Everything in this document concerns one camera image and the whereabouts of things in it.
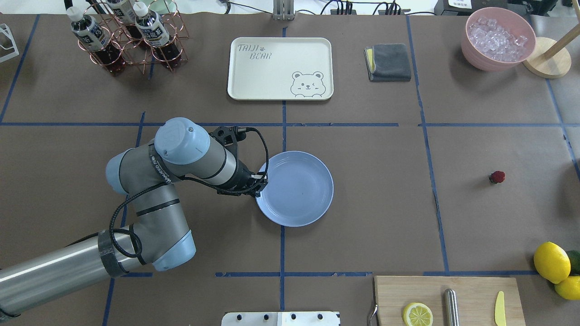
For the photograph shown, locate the red strawberry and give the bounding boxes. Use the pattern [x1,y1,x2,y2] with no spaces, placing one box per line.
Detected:
[488,171,506,184]

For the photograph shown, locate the wooden cutting board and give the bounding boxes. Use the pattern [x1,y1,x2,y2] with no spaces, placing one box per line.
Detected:
[374,276,526,326]

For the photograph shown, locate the yellow plastic knife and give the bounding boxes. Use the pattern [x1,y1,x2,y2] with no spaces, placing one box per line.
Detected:
[494,291,506,326]

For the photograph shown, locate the grey metal bracket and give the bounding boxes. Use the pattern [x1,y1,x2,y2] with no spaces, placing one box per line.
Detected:
[273,0,295,21]

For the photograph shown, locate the blue round plate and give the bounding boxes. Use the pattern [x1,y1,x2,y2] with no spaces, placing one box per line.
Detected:
[256,151,334,227]

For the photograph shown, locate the copper wire bottle rack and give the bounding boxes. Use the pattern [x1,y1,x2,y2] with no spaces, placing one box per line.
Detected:
[65,0,189,76]

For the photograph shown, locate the whole yellow lemon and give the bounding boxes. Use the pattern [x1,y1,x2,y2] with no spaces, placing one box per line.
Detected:
[533,241,571,284]

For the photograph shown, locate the pink bowl of ice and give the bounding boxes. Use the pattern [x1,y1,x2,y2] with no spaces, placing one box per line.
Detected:
[461,7,536,72]

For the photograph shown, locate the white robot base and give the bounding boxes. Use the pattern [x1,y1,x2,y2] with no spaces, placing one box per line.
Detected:
[221,310,341,326]

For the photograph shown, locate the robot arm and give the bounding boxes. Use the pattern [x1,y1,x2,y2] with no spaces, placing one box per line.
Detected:
[1,117,268,322]

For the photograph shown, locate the wooden stand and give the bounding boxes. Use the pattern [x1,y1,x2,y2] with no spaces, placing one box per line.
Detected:
[523,24,580,79]

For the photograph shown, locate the half lemon slice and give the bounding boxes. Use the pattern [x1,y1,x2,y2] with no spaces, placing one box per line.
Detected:
[401,302,434,326]

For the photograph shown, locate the white metal stand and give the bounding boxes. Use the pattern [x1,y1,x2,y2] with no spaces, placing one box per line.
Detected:
[0,24,20,62]

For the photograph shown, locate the cream bear tray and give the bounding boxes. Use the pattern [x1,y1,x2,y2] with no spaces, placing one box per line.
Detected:
[227,37,334,101]

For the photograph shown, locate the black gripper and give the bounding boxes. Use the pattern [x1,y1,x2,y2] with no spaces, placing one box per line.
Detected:
[209,126,268,197]

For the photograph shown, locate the steel cylinder muddler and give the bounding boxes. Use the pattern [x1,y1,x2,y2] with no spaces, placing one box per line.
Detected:
[444,288,460,326]

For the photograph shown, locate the drink bottle white cap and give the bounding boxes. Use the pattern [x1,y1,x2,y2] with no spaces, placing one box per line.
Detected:
[66,6,125,75]

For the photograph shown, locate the grey yellow folded cloth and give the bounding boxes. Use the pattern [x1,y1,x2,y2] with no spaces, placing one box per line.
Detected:
[364,43,411,82]

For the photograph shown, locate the green lime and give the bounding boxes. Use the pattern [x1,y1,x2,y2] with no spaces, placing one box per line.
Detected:
[566,250,580,276]

